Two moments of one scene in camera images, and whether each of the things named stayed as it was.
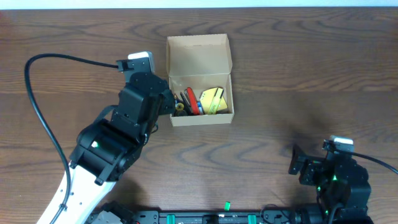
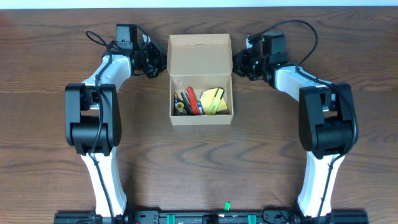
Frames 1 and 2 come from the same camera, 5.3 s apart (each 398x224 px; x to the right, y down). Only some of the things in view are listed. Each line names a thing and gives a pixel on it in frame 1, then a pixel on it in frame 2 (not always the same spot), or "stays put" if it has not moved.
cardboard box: [201, 62] stays put
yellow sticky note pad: [206, 99] stays put
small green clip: [227, 206] stays put
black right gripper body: [312, 173] to [248, 65]
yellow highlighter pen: [216, 101] stays put
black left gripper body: [168, 99] to [150, 58]
